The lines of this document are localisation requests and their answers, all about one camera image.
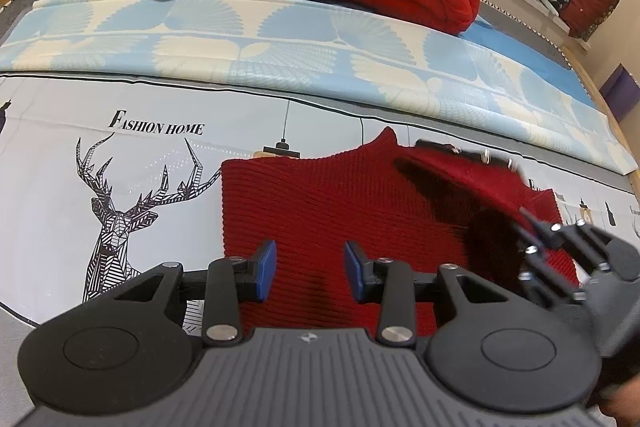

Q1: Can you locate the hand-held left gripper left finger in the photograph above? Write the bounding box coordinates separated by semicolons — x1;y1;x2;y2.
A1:
112;241;277;346

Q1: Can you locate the blue patterned mat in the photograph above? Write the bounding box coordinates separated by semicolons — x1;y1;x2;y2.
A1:
0;0;640;176

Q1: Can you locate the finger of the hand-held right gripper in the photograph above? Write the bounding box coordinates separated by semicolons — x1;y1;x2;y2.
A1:
519;206;609;269
514;227;590;309

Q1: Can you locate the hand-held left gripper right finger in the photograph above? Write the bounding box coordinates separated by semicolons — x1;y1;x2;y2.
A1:
344;241;506;348

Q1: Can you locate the dark red cushion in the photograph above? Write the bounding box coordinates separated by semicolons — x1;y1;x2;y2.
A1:
557;0;624;40

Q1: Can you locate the dark red knit sweater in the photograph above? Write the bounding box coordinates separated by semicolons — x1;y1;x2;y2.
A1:
220;127;581;338

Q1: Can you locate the purple box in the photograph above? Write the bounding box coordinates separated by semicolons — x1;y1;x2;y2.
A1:
601;63;640;121

